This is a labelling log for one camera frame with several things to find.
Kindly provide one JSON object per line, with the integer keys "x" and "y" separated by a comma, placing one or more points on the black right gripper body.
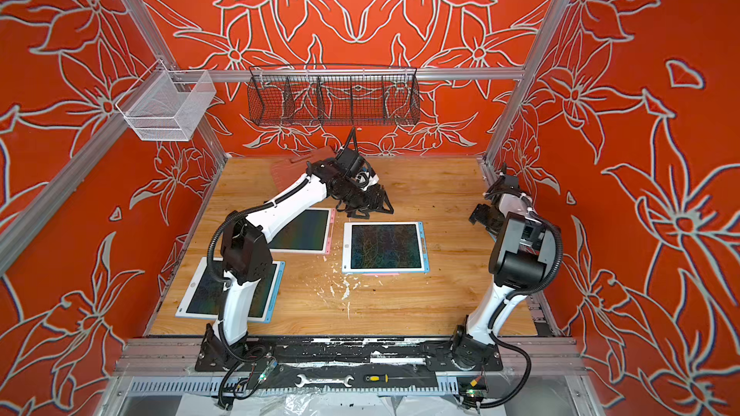
{"x": 482, "y": 215}

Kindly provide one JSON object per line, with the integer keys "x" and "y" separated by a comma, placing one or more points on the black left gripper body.
{"x": 360, "y": 200}

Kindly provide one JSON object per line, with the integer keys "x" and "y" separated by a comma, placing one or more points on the blue framed tablet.
{"x": 384, "y": 248}
{"x": 201, "y": 298}

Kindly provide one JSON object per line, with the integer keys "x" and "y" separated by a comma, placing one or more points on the blue framed front tablet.
{"x": 201, "y": 298}

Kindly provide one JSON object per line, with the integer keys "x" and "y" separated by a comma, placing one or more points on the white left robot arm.
{"x": 238, "y": 255}

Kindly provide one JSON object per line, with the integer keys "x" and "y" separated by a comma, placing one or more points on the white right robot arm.
{"x": 527, "y": 255}

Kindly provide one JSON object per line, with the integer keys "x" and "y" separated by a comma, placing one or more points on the pink framed writing tablet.
{"x": 309, "y": 233}

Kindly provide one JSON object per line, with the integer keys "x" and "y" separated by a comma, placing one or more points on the red plastic tool case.
{"x": 287, "y": 171}

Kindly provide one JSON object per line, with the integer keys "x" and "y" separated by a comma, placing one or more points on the silver open-end wrench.
{"x": 303, "y": 381}

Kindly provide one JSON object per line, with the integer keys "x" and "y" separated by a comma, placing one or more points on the black wire wall basket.
{"x": 344, "y": 95}

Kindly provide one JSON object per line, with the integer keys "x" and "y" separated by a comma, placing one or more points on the clear plastic wall bin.
{"x": 167, "y": 105}

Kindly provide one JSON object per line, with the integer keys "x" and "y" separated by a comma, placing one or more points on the yellow handled screwdriver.
{"x": 388, "y": 378}

